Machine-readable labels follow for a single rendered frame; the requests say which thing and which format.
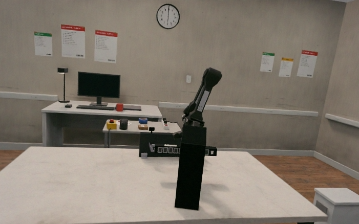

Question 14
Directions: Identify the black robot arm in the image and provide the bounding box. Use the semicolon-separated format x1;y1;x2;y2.
173;67;222;140

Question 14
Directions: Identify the dark grey flat rectangular panel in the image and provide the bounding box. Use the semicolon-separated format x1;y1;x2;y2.
139;132;181;157

